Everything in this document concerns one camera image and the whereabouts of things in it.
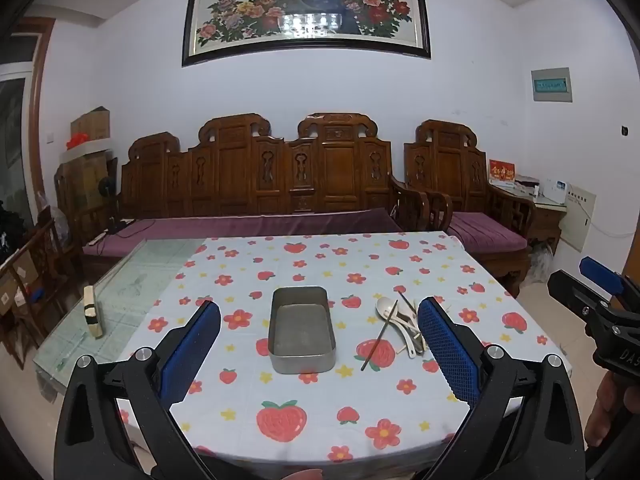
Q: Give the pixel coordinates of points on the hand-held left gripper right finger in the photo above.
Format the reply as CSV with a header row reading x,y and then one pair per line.
x,y
445,350

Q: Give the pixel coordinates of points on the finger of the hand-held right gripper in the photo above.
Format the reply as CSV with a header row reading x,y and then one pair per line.
x,y
575,290
600,270

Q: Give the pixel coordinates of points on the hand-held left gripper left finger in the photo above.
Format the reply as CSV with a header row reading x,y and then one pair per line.
x,y
192,350

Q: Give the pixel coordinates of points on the white plastic spoon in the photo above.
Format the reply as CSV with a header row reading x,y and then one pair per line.
x,y
386,306

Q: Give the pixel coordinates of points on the rectangular metal tin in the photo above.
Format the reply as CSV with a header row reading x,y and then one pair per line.
x,y
300,330

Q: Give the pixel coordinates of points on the person's right hand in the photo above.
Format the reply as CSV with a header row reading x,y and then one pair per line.
x,y
602,410

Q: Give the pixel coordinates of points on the person's left hand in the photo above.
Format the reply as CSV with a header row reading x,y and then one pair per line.
x,y
300,475

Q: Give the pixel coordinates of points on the white plastic bags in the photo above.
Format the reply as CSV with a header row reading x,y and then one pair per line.
x,y
542,265

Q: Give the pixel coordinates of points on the wooden side table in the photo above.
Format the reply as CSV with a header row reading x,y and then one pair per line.
x,y
545,215

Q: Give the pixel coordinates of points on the white desk device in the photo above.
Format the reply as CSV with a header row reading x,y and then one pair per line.
x,y
555,189

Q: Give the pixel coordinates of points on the wooden brush block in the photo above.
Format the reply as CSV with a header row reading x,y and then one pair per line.
x,y
93,312

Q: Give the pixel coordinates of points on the short purple seat cushion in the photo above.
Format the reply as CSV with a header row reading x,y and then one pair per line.
x,y
485,230

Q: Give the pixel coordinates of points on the long purple seat cushion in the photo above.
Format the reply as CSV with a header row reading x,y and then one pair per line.
x,y
250,225

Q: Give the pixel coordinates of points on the strawberry print tablecloth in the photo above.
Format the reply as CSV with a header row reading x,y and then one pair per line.
x,y
300,260

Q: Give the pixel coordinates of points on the red card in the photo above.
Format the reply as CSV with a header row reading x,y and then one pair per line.
x,y
501,170

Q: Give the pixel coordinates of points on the carved wooden armchair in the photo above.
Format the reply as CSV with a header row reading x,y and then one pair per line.
x,y
450,170

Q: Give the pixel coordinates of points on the dark wooden chair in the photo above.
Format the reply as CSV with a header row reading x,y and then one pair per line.
x,y
35,270

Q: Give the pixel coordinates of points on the carved wooden sofa bench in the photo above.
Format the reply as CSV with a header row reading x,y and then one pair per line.
x,y
240,175

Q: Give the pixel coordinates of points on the clear plastic bag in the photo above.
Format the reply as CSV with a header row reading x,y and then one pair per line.
x,y
61,222

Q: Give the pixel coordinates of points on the black fan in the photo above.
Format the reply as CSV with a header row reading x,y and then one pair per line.
x,y
106,187

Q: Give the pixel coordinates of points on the large cardboard box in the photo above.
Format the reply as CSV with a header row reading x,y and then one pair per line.
x,y
85,180

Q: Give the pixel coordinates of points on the white flat box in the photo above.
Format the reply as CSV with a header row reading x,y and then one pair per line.
x,y
87,151

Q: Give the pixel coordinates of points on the red plastic object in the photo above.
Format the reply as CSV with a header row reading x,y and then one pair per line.
x,y
78,141

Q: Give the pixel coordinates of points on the small cardboard box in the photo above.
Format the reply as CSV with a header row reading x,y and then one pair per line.
x,y
92,124

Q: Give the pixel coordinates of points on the glass door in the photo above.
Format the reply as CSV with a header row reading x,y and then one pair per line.
x,y
12,150

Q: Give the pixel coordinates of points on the framed peacock painting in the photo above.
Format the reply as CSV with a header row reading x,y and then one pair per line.
x,y
300,5

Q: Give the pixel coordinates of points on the white wall cabinet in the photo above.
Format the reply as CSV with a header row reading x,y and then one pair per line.
x,y
580,220

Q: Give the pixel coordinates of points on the wall distribution box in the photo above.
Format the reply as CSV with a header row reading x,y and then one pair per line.
x,y
551,85

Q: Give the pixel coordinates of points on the wooden door frame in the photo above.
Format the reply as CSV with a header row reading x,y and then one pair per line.
x,y
37,110

